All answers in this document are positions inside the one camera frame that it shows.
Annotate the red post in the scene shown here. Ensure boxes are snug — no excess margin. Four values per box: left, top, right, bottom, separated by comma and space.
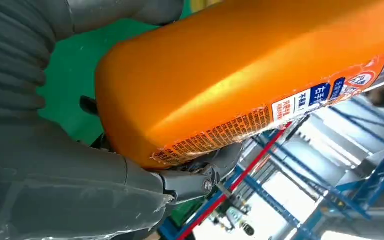
175, 120, 294, 240

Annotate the blue metal rack frame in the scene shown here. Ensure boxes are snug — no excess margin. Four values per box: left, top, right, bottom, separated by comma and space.
157, 96, 384, 240

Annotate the background humanoid robot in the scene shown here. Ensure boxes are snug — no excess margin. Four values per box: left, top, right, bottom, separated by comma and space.
208, 193, 256, 238

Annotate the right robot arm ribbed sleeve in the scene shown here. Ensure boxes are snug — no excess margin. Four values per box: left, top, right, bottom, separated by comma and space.
0, 0, 68, 125

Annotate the green table mat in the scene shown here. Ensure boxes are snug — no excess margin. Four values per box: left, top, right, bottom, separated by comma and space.
36, 0, 209, 228

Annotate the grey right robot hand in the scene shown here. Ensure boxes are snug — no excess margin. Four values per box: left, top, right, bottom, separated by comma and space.
0, 0, 245, 240

